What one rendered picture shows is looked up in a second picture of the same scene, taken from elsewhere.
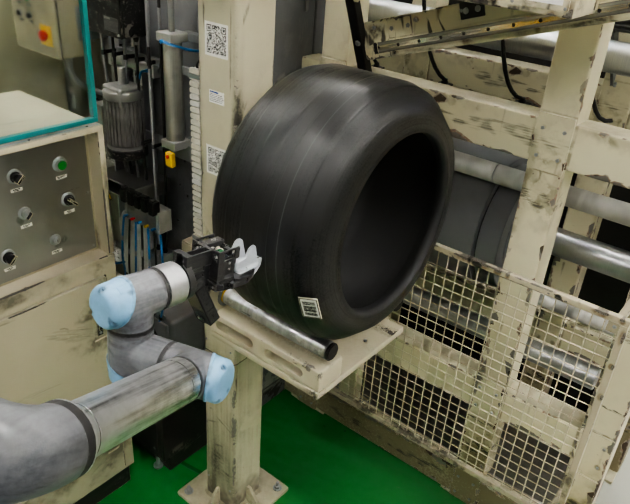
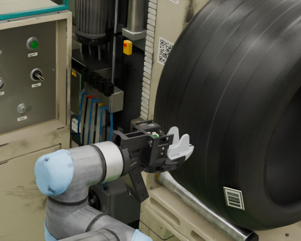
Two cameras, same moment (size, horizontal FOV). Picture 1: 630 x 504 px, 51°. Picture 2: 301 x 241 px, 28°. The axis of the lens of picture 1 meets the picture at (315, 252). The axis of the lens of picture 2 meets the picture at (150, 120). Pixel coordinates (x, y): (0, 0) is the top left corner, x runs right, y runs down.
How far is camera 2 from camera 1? 4 cm
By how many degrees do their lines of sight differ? 11
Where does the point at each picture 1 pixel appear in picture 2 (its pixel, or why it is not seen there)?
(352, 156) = (289, 61)
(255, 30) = not seen: outside the picture
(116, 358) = (52, 222)
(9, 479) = not seen: outside the picture
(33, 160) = (10, 38)
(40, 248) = (8, 115)
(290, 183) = (227, 81)
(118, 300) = (58, 171)
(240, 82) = not seen: outside the picture
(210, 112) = (165, 8)
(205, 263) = (140, 146)
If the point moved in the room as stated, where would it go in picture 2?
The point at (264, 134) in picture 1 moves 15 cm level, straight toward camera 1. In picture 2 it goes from (209, 33) to (203, 60)
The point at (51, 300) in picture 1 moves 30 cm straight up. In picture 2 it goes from (12, 160) to (8, 68)
